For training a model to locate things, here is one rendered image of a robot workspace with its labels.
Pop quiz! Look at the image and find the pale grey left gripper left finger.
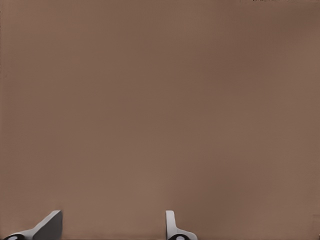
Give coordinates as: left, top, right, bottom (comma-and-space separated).
1, 209, 63, 240

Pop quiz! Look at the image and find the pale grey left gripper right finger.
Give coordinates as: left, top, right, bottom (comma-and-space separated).
165, 210, 198, 240

